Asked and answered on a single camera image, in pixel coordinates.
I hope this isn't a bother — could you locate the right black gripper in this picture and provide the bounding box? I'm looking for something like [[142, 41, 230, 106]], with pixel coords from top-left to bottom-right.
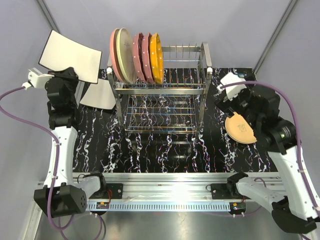
[[214, 73, 261, 130]]

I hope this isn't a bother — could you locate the beige tan round plate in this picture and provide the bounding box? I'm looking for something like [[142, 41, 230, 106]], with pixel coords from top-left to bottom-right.
[[224, 112, 257, 145]]

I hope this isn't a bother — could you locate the square black-rimmed plate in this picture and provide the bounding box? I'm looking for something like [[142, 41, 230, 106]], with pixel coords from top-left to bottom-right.
[[80, 78, 116, 110], [38, 30, 102, 84]]

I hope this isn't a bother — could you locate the pink dotted plate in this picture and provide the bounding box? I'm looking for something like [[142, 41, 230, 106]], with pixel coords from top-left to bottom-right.
[[132, 32, 147, 83], [141, 33, 155, 84]]

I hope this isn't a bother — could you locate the yellow dotted plate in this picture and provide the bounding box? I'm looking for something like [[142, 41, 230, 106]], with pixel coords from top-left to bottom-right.
[[149, 32, 164, 84]]

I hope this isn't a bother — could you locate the teal-rimmed lettered plate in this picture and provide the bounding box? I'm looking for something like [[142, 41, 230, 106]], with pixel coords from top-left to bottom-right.
[[237, 73, 247, 79]]

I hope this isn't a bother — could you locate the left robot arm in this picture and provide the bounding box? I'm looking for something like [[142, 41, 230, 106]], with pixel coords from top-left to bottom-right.
[[33, 67, 108, 219]]

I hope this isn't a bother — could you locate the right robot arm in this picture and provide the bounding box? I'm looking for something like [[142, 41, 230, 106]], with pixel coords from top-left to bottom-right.
[[215, 81, 320, 235]]

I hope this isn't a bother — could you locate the stainless steel dish rack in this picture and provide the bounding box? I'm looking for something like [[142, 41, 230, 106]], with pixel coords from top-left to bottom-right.
[[106, 42, 213, 136]]

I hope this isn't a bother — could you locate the pink round plate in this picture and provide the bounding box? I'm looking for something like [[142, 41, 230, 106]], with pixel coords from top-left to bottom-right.
[[109, 28, 125, 83]]

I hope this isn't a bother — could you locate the cream round plate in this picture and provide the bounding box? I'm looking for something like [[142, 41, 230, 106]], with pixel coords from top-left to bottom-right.
[[116, 27, 137, 84]]

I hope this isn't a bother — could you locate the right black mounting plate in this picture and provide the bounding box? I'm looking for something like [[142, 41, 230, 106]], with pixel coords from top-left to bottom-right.
[[209, 183, 249, 200]]

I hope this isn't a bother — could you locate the black mounting plate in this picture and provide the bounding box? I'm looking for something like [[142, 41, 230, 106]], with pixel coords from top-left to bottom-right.
[[90, 183, 124, 200], [209, 183, 249, 200]]

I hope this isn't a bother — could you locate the right small circuit board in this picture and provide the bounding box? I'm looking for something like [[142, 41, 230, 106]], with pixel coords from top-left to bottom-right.
[[230, 201, 247, 214]]

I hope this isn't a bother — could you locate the small circuit board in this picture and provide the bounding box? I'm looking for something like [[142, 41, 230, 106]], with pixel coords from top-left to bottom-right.
[[96, 201, 110, 210], [230, 201, 247, 214]]

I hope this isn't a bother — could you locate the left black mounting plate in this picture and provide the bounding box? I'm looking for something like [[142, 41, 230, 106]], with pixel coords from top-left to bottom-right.
[[90, 183, 124, 200]]

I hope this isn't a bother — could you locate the left small circuit board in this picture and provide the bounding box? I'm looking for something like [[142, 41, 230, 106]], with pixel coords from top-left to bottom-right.
[[96, 201, 110, 210]]

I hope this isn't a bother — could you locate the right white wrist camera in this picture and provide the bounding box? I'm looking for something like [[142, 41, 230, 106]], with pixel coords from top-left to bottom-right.
[[216, 72, 247, 103]]

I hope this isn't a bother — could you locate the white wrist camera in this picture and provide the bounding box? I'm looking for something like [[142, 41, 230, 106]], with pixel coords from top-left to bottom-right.
[[216, 72, 247, 103], [22, 67, 54, 90]]

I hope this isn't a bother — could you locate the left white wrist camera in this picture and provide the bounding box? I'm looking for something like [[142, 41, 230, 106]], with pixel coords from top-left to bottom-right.
[[22, 67, 54, 90]]

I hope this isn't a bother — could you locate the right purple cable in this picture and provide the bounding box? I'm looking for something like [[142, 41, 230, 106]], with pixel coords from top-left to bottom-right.
[[207, 80, 320, 240]]

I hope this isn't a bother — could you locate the purple cable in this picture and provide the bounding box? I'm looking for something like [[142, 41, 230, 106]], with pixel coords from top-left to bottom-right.
[[0, 86, 107, 240], [207, 80, 320, 240]]

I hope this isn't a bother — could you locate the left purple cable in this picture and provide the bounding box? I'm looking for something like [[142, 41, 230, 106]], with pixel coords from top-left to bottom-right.
[[0, 86, 107, 240]]

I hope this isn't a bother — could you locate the left aluminium frame post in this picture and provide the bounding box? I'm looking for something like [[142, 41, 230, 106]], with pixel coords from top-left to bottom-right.
[[35, 0, 61, 33]]

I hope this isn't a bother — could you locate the aluminium frame post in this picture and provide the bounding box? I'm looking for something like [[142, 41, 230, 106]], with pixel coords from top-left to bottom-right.
[[253, 0, 299, 75], [35, 0, 61, 33]]

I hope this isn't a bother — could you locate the right aluminium frame post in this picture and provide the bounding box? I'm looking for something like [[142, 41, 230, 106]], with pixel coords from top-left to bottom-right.
[[253, 0, 299, 75]]

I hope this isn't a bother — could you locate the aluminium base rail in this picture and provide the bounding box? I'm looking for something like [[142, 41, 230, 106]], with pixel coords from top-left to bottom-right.
[[37, 172, 286, 212]]

